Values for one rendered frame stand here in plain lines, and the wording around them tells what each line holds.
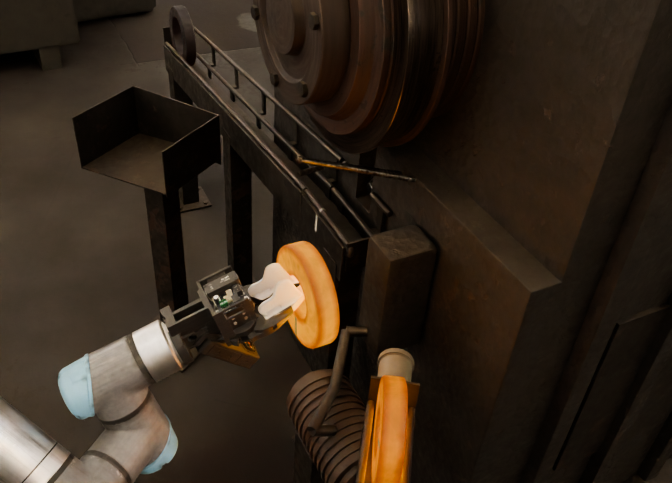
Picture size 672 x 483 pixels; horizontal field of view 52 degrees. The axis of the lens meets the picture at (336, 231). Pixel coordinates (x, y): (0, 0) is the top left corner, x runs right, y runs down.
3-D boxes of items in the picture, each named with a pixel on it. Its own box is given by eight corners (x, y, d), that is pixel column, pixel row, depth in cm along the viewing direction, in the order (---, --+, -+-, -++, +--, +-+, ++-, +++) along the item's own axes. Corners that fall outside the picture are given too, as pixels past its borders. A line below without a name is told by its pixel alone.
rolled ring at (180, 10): (182, 14, 206) (193, 13, 208) (166, 0, 220) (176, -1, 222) (188, 74, 216) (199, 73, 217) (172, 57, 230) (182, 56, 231)
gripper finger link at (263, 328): (295, 313, 96) (238, 343, 95) (298, 319, 97) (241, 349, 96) (282, 291, 100) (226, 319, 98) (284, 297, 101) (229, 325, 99)
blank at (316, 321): (294, 221, 104) (274, 226, 103) (342, 278, 93) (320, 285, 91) (295, 302, 113) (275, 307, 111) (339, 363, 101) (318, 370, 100)
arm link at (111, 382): (82, 404, 98) (52, 359, 94) (154, 367, 100) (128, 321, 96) (85, 438, 91) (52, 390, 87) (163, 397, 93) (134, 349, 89)
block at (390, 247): (403, 316, 137) (419, 219, 123) (424, 344, 132) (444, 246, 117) (355, 332, 133) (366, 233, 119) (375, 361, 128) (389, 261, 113)
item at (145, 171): (159, 296, 217) (133, 84, 173) (228, 329, 208) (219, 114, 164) (112, 337, 203) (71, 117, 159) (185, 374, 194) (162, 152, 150)
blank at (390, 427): (391, 468, 106) (369, 465, 106) (402, 367, 106) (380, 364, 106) (399, 511, 91) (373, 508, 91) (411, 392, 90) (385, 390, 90)
